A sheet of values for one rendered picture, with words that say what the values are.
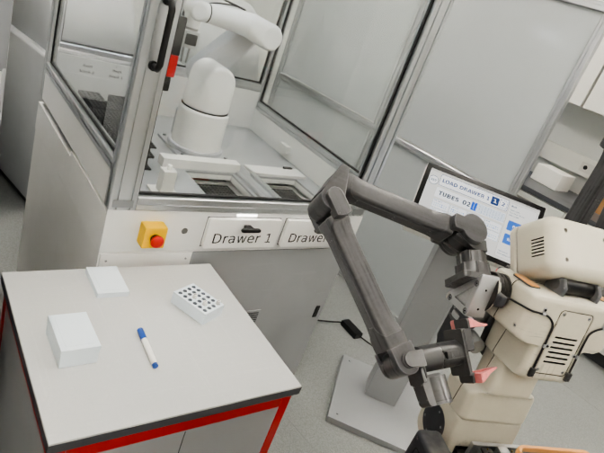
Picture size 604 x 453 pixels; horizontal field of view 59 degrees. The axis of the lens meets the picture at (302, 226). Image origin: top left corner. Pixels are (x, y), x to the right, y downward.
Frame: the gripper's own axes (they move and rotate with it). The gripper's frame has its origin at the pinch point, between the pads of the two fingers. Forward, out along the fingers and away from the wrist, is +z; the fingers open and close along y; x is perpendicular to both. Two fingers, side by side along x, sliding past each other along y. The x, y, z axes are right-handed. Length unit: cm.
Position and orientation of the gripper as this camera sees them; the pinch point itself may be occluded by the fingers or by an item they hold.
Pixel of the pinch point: (487, 346)
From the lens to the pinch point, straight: 132.6
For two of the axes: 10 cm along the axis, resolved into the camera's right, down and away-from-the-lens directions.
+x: 3.8, -2.5, -8.9
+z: 9.1, -0.6, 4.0
